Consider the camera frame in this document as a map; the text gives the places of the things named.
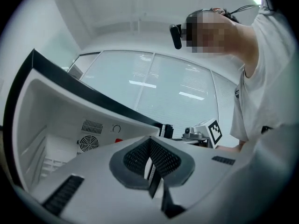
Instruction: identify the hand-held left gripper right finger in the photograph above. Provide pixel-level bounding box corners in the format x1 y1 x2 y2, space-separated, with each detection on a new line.
149 135 256 210

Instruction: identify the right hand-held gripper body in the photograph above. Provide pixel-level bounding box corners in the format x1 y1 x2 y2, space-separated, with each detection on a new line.
182 118 223 149

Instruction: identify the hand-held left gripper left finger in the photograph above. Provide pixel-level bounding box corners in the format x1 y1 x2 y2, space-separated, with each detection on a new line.
28 135 169 224

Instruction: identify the white mini fridge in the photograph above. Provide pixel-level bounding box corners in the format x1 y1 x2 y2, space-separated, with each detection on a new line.
2 48 175 194

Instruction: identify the person's right forearm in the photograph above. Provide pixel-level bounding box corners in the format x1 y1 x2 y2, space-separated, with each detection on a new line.
217 139 246 154

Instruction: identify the person's grey printed t-shirt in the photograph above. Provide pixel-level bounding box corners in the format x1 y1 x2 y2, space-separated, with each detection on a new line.
230 5 299 149

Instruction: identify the person's head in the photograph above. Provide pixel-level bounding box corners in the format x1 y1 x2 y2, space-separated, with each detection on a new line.
184 7 260 56

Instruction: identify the black head-worn camera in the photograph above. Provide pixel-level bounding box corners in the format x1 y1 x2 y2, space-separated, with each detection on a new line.
169 23 183 50

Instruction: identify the black headset cable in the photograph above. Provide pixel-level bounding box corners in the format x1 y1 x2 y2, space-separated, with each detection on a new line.
223 4 261 15

